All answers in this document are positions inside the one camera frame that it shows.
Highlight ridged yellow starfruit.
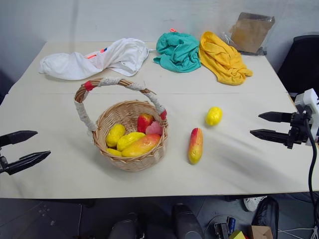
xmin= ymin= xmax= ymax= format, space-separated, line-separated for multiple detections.
xmin=116 ymin=131 xmax=147 ymax=152

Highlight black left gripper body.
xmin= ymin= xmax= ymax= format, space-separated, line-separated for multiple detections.
xmin=0 ymin=146 xmax=7 ymax=174

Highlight white cables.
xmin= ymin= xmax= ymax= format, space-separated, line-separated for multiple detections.
xmin=278 ymin=225 xmax=319 ymax=239

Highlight dark rounded shape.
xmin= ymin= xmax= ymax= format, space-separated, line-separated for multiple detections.
xmin=109 ymin=212 xmax=147 ymax=239
xmin=171 ymin=203 xmax=205 ymax=239

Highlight white sneaker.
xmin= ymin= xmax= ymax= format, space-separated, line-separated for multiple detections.
xmin=243 ymin=196 xmax=268 ymax=213

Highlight yellow green block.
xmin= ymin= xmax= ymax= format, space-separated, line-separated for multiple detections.
xmin=228 ymin=230 xmax=246 ymax=239

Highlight long red yellow mango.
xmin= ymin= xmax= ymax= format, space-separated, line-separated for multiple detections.
xmin=187 ymin=127 xmax=204 ymax=165

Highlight pink peach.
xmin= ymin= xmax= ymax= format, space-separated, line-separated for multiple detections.
xmin=145 ymin=121 xmax=163 ymax=136

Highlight yellow banana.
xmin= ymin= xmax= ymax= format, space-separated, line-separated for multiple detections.
xmin=106 ymin=148 xmax=123 ymax=157

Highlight round yellow lemon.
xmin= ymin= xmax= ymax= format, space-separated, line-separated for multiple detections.
xmin=205 ymin=107 xmax=223 ymax=126
xmin=106 ymin=123 xmax=126 ymax=148

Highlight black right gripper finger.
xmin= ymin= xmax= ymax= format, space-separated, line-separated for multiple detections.
xmin=258 ymin=112 xmax=294 ymax=124
xmin=250 ymin=129 xmax=291 ymax=148

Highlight teal cloth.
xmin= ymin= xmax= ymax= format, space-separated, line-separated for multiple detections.
xmin=153 ymin=32 xmax=201 ymax=73

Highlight red apple in basket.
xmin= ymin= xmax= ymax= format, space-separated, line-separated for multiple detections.
xmin=137 ymin=113 xmax=155 ymax=134

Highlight small brown cardboard box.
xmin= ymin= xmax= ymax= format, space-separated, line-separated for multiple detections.
xmin=248 ymin=225 xmax=274 ymax=239

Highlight small electronic device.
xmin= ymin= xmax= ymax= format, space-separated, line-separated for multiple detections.
xmin=213 ymin=216 xmax=237 ymax=239

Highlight brown cardboard in plastic bag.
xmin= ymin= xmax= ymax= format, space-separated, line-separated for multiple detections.
xmin=220 ymin=11 xmax=276 ymax=56

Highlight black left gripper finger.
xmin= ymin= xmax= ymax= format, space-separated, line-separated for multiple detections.
xmin=3 ymin=150 xmax=51 ymax=176
xmin=0 ymin=130 xmax=38 ymax=148

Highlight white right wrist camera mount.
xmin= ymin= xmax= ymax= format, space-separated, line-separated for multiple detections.
xmin=294 ymin=88 xmax=319 ymax=147

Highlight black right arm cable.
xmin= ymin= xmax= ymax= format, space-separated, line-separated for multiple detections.
xmin=302 ymin=111 xmax=319 ymax=216

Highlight black chair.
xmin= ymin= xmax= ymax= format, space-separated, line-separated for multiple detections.
xmin=277 ymin=34 xmax=319 ymax=95

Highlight wicker basket with wrapped handle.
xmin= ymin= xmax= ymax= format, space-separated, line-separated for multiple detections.
xmin=74 ymin=77 xmax=169 ymax=172

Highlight large yellow orange mango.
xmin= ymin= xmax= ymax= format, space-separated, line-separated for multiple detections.
xmin=121 ymin=133 xmax=162 ymax=158

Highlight yellow cloth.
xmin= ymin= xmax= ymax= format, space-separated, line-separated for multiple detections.
xmin=198 ymin=31 xmax=254 ymax=86

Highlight white cloth with orange print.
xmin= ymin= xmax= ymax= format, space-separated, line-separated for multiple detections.
xmin=39 ymin=37 xmax=150 ymax=81

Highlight black bag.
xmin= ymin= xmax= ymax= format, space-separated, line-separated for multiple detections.
xmin=251 ymin=196 xmax=280 ymax=239

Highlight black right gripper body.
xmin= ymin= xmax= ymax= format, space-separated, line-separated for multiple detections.
xmin=286 ymin=105 xmax=313 ymax=150

